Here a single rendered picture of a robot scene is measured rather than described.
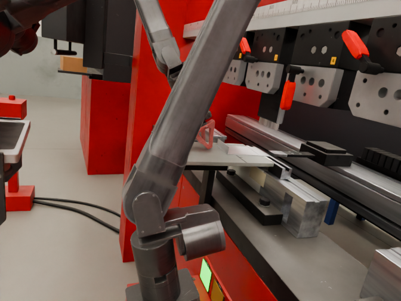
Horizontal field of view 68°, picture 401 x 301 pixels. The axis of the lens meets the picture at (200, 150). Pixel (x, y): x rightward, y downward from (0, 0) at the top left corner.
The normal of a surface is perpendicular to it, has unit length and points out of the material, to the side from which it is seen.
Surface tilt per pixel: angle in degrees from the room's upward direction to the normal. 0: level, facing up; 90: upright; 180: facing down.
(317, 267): 0
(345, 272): 0
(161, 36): 69
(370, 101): 90
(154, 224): 77
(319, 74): 90
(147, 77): 90
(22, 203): 90
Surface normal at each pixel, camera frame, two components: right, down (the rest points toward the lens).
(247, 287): -0.93, -0.04
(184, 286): -0.09, -0.93
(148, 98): 0.33, 0.31
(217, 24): 0.22, 0.07
